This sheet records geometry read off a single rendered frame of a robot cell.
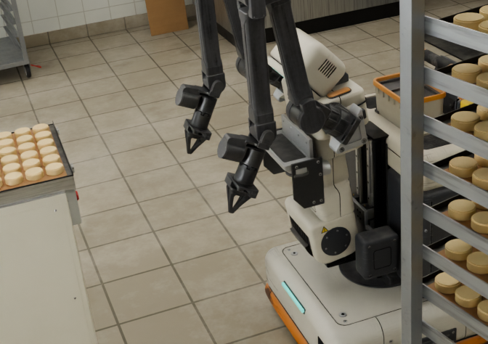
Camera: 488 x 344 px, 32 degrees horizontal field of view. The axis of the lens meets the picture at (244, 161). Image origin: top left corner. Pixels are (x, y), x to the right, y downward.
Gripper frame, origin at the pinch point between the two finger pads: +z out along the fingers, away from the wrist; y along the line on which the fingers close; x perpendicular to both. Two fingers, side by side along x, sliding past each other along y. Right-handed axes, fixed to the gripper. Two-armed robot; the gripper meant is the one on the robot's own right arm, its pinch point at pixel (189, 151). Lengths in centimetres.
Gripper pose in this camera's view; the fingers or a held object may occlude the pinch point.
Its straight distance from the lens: 274.2
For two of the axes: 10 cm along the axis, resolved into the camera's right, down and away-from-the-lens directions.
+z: -3.3, 9.0, 2.9
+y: 3.3, 4.0, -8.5
